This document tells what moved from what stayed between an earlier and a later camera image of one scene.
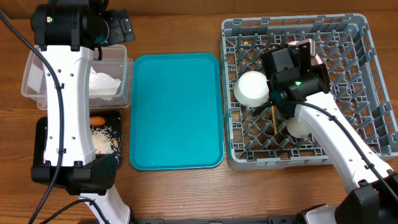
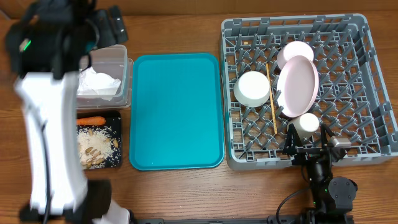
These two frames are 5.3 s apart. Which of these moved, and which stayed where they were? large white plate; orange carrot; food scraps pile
Moved: large white plate
Stayed: food scraps pile; orange carrot
